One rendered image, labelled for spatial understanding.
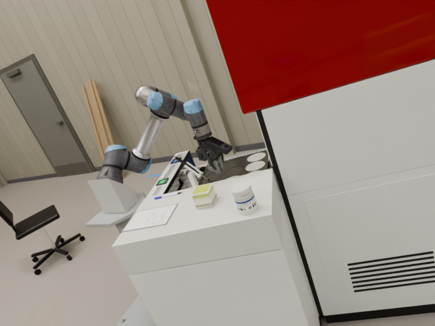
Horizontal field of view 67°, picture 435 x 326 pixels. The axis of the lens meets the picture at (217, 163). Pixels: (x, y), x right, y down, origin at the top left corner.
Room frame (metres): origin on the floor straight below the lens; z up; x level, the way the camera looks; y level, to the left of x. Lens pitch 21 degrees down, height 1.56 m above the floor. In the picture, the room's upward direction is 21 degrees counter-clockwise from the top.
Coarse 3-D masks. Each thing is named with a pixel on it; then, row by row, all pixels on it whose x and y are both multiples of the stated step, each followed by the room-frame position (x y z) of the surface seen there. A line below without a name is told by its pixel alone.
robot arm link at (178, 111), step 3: (177, 102) 1.46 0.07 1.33; (180, 102) 1.46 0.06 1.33; (183, 102) 1.48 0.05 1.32; (177, 105) 1.45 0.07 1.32; (180, 105) 1.45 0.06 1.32; (177, 108) 1.44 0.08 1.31; (180, 108) 1.45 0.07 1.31; (183, 108) 1.45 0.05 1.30; (174, 111) 1.44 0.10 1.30; (177, 111) 1.44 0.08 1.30; (180, 111) 1.45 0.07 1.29; (183, 111) 1.43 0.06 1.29; (171, 114) 1.46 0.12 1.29; (174, 114) 1.45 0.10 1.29; (177, 114) 1.45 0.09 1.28; (180, 114) 1.45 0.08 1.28; (183, 114) 1.43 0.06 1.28; (177, 117) 1.47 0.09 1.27; (180, 117) 1.46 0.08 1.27; (183, 117) 1.45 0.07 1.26; (186, 120) 1.46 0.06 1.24
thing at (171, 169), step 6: (180, 156) 1.90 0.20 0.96; (180, 162) 1.78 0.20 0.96; (168, 168) 1.75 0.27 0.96; (174, 168) 1.72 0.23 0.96; (162, 174) 1.70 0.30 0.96; (168, 174) 1.67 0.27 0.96; (174, 174) 1.63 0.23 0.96; (168, 180) 1.57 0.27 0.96; (156, 186) 1.56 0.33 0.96; (162, 186) 1.53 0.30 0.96; (150, 192) 1.51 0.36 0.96; (156, 192) 1.49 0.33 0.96; (162, 192) 1.45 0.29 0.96
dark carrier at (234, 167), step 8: (256, 152) 1.66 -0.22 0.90; (264, 152) 1.62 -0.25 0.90; (224, 160) 1.72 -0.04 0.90; (232, 160) 1.67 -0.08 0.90; (240, 160) 1.63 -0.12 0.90; (264, 160) 1.52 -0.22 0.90; (224, 168) 1.61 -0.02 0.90; (232, 168) 1.57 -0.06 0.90; (240, 168) 1.53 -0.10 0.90; (264, 168) 1.43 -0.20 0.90; (208, 176) 1.59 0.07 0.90; (216, 176) 1.55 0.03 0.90; (224, 176) 1.51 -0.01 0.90; (232, 176) 1.48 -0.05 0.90
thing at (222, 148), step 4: (212, 136) 1.40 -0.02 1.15; (208, 140) 1.37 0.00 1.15; (212, 140) 1.37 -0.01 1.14; (216, 140) 1.37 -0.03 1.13; (220, 140) 1.37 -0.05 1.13; (208, 144) 1.36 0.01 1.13; (212, 144) 1.35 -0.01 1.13; (216, 144) 1.34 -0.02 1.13; (220, 144) 1.34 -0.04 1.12; (224, 144) 1.34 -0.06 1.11; (228, 144) 1.34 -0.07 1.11; (216, 148) 1.34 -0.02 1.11; (220, 148) 1.32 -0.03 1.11; (224, 148) 1.32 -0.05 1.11; (228, 148) 1.32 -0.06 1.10; (224, 152) 1.32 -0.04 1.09; (228, 152) 1.31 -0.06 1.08
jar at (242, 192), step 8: (240, 184) 1.03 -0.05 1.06; (248, 184) 1.01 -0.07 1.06; (232, 192) 1.00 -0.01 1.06; (240, 192) 0.98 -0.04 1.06; (248, 192) 0.98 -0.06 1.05; (240, 200) 0.98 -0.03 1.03; (248, 200) 0.98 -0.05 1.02; (240, 208) 0.99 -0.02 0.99; (248, 208) 0.98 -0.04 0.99; (256, 208) 0.99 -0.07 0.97
